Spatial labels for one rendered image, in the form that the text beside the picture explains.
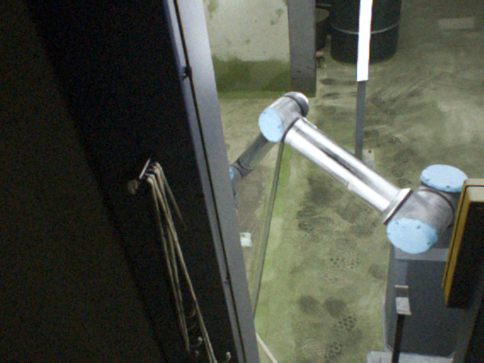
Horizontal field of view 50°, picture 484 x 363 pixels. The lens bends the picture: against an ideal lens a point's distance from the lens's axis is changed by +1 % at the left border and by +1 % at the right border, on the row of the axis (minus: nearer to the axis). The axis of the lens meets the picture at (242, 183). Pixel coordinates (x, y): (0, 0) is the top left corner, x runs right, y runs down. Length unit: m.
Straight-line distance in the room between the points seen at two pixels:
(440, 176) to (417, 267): 0.36
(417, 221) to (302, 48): 2.39
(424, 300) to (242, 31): 2.44
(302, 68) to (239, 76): 0.49
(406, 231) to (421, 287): 0.40
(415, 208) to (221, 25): 2.51
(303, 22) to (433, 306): 2.30
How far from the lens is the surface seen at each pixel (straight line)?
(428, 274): 2.04
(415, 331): 2.33
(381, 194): 1.77
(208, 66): 0.90
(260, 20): 3.84
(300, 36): 3.85
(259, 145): 2.20
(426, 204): 1.78
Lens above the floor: 2.08
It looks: 39 degrees down
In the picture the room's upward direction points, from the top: 8 degrees counter-clockwise
